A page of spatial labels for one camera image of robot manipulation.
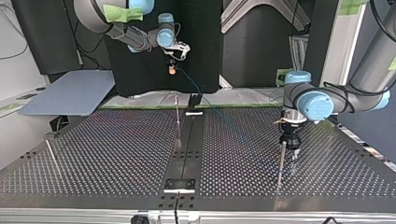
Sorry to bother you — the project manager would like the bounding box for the black cable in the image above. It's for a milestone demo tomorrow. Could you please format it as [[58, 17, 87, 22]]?
[[321, 78, 392, 115], [173, 190, 181, 224]]

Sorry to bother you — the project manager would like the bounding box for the connector holder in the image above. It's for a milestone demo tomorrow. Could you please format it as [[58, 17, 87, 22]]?
[[185, 92, 205, 118]]

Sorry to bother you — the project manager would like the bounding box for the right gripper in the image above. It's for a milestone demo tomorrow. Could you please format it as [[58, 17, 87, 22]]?
[[165, 54, 179, 68]]

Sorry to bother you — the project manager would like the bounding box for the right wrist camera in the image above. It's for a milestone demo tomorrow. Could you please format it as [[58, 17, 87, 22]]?
[[163, 41, 191, 62]]

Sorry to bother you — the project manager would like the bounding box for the black panel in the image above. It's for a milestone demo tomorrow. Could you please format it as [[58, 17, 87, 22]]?
[[103, 0, 224, 98]]

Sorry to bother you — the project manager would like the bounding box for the blue cable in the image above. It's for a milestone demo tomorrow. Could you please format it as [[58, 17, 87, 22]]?
[[167, 63, 247, 141]]

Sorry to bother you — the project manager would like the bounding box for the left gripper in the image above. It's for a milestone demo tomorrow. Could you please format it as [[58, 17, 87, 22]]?
[[278, 122, 303, 163]]

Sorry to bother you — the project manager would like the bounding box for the metal post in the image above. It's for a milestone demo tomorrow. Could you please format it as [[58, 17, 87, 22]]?
[[276, 140, 288, 189], [45, 139, 64, 179], [174, 91, 182, 139]]

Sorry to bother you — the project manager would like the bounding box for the grey board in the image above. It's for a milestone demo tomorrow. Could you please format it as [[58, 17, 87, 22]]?
[[17, 69, 117, 117]]

